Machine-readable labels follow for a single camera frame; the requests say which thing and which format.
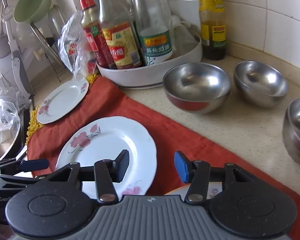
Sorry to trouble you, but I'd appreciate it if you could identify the large floral white plate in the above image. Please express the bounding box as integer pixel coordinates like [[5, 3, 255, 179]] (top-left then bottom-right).
[[56, 116, 157, 197]]

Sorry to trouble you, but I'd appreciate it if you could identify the large steel bowl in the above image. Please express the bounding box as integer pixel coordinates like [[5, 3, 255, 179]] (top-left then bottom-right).
[[162, 62, 231, 114]]

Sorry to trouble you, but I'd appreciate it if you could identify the orange-red cloth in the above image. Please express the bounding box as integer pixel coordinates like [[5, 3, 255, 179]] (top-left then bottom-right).
[[27, 76, 300, 239]]

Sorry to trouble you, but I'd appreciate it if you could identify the crumpled plastic bag left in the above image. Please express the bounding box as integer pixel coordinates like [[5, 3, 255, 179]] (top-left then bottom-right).
[[0, 87, 31, 145]]

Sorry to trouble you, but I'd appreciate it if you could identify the small floral white plate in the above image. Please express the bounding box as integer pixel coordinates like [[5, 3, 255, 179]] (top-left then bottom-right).
[[37, 79, 89, 125]]

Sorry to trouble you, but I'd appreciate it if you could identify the white hanging utensil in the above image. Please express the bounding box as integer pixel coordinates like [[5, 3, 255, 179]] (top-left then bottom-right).
[[1, 0, 34, 99]]

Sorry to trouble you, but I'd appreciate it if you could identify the white rotating condiment tray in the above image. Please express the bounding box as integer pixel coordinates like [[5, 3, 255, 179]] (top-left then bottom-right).
[[98, 34, 203, 89]]

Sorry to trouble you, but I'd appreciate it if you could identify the right steel bowl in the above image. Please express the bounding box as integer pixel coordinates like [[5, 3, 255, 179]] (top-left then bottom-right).
[[282, 99, 300, 165]]

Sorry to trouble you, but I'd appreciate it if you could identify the middle steel bowl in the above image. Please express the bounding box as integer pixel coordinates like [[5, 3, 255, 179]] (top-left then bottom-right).
[[234, 61, 289, 108]]

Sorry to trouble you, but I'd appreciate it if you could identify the yellow cap vinegar bottle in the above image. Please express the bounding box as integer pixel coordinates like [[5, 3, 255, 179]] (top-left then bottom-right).
[[98, 0, 142, 69]]

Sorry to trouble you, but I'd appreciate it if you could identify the clear plastic bag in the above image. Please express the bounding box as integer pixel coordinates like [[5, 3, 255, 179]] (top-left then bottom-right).
[[58, 11, 97, 80]]

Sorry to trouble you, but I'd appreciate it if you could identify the small clear glass jar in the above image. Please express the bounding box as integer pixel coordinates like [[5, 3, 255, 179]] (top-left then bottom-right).
[[171, 15, 198, 57]]

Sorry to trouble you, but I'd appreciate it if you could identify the metal dish rack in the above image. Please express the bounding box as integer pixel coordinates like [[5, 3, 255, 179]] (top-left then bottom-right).
[[27, 3, 71, 83]]

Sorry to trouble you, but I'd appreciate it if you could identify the purple label soy bottle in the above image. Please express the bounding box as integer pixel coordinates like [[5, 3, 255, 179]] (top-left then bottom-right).
[[133, 0, 173, 66]]

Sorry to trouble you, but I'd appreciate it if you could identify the red label sauce bottle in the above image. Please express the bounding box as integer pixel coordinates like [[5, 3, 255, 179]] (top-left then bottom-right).
[[79, 0, 116, 69]]

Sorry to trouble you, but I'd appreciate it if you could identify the yellow-green label oil bottle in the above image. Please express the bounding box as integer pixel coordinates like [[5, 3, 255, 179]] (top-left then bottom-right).
[[199, 0, 226, 60]]

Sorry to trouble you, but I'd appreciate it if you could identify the green plastic bowl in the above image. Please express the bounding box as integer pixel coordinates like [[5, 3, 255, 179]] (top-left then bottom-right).
[[14, 0, 51, 24]]

